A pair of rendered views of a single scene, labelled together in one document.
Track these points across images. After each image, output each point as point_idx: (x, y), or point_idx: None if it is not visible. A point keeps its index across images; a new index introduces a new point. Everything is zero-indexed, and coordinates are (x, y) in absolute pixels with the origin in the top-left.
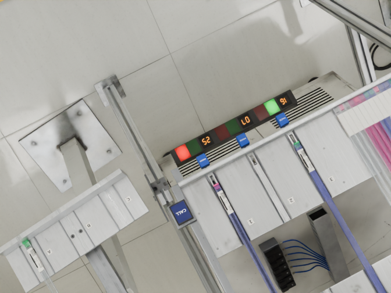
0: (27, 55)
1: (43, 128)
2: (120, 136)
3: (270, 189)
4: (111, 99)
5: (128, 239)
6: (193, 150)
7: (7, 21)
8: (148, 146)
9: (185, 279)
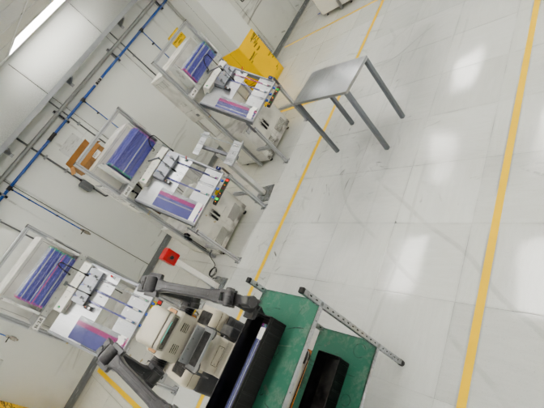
0: (282, 193)
1: (271, 189)
2: (257, 204)
3: (206, 184)
4: (260, 201)
5: (243, 196)
6: (225, 181)
7: (290, 193)
8: (250, 209)
9: None
